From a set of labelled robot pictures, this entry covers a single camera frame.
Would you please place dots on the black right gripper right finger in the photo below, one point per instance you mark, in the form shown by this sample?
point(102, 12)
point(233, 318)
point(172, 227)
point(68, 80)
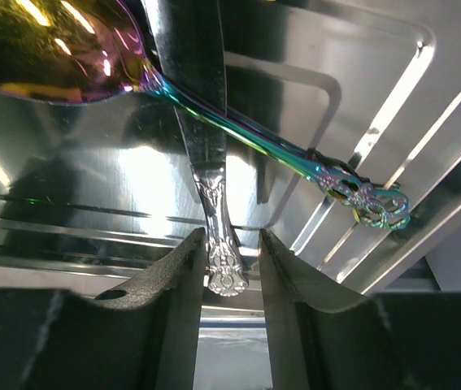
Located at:
point(323, 335)

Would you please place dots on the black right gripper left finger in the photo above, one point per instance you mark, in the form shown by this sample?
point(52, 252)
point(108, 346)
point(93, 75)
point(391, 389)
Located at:
point(141, 334)

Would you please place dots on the ornate silver table knife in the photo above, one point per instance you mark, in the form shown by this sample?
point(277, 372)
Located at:
point(190, 48)

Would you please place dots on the stainless steel tray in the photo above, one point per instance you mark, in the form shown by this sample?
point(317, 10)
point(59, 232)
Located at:
point(106, 188)

